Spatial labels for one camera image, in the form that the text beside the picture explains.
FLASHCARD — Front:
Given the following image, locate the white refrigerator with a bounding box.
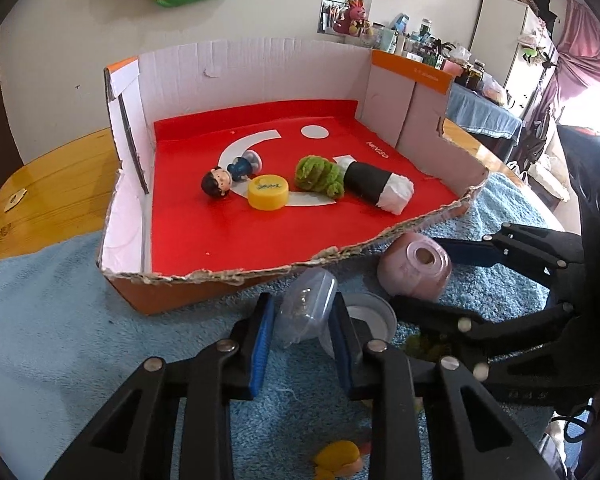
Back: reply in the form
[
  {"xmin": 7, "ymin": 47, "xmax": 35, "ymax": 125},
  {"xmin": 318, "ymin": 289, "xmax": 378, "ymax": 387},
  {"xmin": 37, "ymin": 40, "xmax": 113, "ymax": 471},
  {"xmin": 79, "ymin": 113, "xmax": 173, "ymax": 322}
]
[{"xmin": 470, "ymin": 0, "xmax": 541, "ymax": 96}]

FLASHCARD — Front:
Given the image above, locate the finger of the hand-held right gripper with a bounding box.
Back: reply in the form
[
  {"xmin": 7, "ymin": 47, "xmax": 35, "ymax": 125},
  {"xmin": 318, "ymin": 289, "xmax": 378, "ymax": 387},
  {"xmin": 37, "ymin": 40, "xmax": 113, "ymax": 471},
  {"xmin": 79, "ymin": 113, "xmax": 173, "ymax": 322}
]
[
  {"xmin": 391, "ymin": 294, "xmax": 580, "ymax": 378},
  {"xmin": 430, "ymin": 221, "xmax": 585, "ymax": 306}
]

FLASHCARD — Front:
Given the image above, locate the pink rabbit plush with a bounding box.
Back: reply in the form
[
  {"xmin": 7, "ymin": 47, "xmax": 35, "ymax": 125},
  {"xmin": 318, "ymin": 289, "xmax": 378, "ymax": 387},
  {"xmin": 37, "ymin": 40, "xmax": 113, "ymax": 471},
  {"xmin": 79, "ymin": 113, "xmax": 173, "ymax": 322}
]
[{"xmin": 332, "ymin": 0, "xmax": 373, "ymax": 37}]

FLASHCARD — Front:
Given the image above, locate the pink curtain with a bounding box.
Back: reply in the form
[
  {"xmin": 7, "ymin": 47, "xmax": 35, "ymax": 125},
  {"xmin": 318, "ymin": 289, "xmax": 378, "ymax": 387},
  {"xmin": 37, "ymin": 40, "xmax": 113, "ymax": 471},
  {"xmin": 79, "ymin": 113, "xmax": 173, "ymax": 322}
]
[{"xmin": 530, "ymin": 0, "xmax": 600, "ymax": 126}]

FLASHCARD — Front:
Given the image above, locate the chair with white cushion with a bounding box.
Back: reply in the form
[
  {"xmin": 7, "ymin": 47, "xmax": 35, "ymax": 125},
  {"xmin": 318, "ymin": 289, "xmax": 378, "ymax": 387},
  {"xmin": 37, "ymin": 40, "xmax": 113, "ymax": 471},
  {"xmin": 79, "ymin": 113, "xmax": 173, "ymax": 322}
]
[{"xmin": 507, "ymin": 105, "xmax": 573, "ymax": 211}]

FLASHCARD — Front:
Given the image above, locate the orange cardboard box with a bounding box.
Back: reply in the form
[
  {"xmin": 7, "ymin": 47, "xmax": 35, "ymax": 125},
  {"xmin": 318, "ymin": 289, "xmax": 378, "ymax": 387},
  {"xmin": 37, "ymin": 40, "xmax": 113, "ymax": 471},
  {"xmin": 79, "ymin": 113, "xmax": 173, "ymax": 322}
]
[{"xmin": 96, "ymin": 36, "xmax": 491, "ymax": 316}]

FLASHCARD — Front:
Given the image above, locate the cloth-covered side table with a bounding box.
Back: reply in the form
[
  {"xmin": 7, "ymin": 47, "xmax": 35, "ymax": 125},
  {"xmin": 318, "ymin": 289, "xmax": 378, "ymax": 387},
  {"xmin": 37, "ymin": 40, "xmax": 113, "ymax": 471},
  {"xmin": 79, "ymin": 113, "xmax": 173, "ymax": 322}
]
[{"xmin": 447, "ymin": 82, "xmax": 523, "ymax": 161}]

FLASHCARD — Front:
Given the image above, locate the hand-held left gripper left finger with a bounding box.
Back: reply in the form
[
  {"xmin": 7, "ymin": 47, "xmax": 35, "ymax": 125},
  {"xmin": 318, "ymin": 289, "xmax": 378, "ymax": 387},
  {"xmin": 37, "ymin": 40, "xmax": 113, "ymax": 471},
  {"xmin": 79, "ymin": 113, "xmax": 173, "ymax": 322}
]
[{"xmin": 45, "ymin": 292, "xmax": 276, "ymax": 480}]

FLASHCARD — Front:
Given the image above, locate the pink round device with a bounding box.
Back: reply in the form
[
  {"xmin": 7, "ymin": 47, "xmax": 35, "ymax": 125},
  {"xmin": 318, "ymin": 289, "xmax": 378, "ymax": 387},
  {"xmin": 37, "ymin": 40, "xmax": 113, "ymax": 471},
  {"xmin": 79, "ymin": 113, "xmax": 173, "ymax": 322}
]
[{"xmin": 377, "ymin": 232, "xmax": 452, "ymax": 302}]

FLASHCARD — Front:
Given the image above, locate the clear plastic case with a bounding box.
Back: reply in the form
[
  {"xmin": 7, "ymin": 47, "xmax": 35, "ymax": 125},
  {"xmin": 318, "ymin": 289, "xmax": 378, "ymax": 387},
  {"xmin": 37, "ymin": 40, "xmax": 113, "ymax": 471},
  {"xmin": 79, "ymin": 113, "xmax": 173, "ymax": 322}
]
[{"xmin": 277, "ymin": 267, "xmax": 338, "ymax": 348}]

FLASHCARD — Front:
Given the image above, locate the blond girl figurine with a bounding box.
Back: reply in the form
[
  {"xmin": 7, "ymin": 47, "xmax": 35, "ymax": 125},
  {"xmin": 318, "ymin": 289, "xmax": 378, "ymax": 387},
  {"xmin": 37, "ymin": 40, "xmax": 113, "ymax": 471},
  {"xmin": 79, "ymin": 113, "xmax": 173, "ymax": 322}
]
[{"xmin": 314, "ymin": 440, "xmax": 373, "ymax": 480}]

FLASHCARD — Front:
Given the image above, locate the large green chenille toy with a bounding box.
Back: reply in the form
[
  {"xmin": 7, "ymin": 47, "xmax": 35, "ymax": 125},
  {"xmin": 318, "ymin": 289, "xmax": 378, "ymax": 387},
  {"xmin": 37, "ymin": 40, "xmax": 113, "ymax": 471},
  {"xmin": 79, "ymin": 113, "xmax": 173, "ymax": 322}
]
[{"xmin": 294, "ymin": 155, "xmax": 348, "ymax": 199}]

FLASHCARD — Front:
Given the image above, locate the small green chenille toy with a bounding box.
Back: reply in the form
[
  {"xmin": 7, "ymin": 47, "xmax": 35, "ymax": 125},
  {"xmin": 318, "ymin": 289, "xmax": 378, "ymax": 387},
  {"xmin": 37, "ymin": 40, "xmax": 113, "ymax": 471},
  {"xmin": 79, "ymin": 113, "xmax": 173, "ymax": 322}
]
[{"xmin": 404, "ymin": 334, "xmax": 438, "ymax": 359}]

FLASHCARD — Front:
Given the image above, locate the dark-haired boy figurine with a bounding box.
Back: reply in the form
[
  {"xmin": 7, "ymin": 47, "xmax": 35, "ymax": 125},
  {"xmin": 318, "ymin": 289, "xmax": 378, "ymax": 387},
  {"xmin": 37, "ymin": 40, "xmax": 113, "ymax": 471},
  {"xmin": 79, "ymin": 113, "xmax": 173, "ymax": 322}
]
[{"xmin": 201, "ymin": 151, "xmax": 263, "ymax": 201}]

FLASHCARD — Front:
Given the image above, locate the yellow bottle cap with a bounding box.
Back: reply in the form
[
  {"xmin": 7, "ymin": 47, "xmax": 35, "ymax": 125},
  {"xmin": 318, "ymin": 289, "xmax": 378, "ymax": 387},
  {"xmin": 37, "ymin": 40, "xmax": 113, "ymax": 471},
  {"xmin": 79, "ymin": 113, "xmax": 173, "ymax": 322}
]
[{"xmin": 247, "ymin": 174, "xmax": 291, "ymax": 211}]

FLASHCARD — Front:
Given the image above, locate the blue fluffy towel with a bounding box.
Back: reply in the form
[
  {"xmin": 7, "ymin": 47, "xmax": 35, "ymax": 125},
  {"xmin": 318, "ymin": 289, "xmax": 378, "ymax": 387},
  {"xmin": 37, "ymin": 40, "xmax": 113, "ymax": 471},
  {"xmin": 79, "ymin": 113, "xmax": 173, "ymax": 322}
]
[{"xmin": 0, "ymin": 170, "xmax": 581, "ymax": 480}]

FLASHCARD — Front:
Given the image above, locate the red printed paper liner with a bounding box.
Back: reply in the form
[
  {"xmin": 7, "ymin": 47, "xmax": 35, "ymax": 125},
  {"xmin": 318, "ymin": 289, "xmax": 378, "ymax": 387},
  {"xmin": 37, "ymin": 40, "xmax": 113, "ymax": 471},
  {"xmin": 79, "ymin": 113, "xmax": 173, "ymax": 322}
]
[{"xmin": 142, "ymin": 100, "xmax": 463, "ymax": 273}]

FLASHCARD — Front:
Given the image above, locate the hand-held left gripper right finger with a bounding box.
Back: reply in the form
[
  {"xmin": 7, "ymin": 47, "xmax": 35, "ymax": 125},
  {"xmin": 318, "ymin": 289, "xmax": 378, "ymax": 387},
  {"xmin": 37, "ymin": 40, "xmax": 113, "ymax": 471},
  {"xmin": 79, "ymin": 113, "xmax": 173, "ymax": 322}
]
[{"xmin": 330, "ymin": 294, "xmax": 556, "ymax": 480}]

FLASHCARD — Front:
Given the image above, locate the cluttered side table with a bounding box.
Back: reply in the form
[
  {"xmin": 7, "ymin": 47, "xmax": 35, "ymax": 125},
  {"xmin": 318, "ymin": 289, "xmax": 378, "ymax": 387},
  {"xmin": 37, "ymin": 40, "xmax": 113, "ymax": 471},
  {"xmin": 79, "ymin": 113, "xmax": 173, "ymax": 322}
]
[{"xmin": 372, "ymin": 14, "xmax": 508, "ymax": 106}]

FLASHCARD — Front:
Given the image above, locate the black roll with white tissue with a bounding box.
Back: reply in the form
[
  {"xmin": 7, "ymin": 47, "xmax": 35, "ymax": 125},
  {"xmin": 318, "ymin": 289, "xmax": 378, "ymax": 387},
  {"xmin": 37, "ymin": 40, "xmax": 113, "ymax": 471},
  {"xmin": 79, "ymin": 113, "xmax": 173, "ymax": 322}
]
[{"xmin": 332, "ymin": 155, "xmax": 415, "ymax": 216}]

